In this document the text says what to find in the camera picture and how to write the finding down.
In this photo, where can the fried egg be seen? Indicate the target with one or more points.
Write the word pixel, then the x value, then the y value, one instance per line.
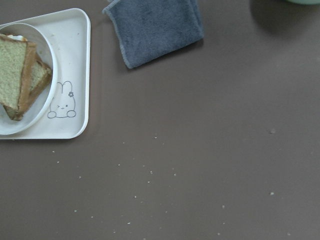
pixel 17 37

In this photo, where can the grey folded cloth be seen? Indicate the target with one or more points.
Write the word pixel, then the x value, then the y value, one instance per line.
pixel 149 29

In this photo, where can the cream rabbit tray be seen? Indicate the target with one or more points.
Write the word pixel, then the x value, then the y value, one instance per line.
pixel 69 34

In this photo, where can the white round plate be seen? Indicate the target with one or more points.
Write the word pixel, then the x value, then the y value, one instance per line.
pixel 41 104

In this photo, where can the bread slice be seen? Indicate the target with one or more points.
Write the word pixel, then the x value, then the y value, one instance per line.
pixel 41 77
pixel 16 61

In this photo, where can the green bowl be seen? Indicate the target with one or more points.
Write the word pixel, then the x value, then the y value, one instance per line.
pixel 305 2

